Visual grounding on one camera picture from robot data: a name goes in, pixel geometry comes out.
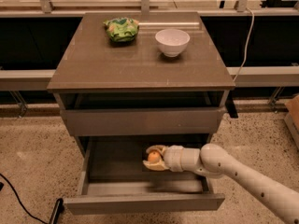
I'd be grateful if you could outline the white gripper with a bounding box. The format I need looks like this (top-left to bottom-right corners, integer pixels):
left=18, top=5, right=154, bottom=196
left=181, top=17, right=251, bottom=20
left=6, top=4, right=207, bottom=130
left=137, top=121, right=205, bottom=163
left=143, top=145, right=183, bottom=172

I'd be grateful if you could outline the orange fruit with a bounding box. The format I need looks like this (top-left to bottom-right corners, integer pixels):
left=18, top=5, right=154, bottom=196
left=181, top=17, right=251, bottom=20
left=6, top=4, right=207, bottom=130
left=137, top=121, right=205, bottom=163
left=148, top=151, right=161, bottom=163

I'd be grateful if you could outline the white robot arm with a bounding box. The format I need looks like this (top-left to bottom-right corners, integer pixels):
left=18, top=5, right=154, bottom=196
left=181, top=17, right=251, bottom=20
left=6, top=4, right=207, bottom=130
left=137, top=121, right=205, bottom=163
left=143, top=144, right=299, bottom=224

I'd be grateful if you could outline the open middle drawer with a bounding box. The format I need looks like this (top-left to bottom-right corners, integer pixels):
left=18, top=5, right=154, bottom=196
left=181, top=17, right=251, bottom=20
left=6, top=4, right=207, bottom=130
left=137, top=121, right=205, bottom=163
left=64, top=134, right=225, bottom=215

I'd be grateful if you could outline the closed top drawer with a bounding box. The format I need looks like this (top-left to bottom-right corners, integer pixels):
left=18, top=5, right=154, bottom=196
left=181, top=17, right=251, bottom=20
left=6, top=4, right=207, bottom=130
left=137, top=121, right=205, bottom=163
left=61, top=108, right=225, bottom=136

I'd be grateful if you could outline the grey drawer cabinet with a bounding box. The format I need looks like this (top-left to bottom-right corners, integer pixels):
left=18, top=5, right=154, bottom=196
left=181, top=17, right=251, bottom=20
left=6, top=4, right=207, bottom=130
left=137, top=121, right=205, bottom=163
left=46, top=11, right=239, bottom=217

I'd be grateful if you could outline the black cabinet foot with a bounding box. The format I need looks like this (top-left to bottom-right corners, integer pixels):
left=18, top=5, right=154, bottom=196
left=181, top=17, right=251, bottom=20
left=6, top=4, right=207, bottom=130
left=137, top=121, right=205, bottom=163
left=49, top=198, right=64, bottom=224

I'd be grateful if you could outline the white ceramic bowl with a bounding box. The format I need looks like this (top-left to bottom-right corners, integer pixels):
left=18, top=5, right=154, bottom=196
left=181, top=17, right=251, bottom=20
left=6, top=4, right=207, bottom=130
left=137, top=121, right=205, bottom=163
left=155, top=29, right=190, bottom=57

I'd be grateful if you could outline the black floor cable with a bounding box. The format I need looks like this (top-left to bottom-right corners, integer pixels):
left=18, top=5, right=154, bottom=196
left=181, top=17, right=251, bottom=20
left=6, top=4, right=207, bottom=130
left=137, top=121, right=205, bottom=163
left=0, top=173, right=48, bottom=224

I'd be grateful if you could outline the white hanging cable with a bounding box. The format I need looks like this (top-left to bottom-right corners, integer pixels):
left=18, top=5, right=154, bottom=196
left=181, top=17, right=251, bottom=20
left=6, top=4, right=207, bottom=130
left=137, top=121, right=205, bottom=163
left=232, top=7, right=255, bottom=82

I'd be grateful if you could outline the metal railing frame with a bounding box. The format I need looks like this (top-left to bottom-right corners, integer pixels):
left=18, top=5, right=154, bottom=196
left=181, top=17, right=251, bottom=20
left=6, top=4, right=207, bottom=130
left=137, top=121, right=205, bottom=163
left=0, top=0, right=299, bottom=19

